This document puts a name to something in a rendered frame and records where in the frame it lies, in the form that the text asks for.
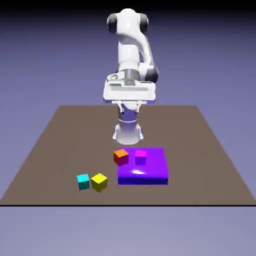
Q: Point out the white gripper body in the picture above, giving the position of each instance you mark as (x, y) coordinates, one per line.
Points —
(129, 94)

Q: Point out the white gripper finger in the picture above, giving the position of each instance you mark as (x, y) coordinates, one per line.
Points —
(137, 108)
(121, 108)

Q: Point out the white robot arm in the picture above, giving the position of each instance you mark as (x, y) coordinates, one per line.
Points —
(128, 34)

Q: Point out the small magenta cube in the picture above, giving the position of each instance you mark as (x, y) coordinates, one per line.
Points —
(140, 157)

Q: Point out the small orange cube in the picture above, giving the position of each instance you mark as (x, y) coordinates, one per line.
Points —
(120, 157)

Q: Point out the small yellow cube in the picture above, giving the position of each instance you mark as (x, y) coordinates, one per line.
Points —
(99, 182)

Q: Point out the small cyan cube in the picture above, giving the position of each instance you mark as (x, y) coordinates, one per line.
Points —
(83, 181)

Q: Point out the large purple box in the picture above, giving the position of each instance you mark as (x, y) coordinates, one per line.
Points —
(154, 170)

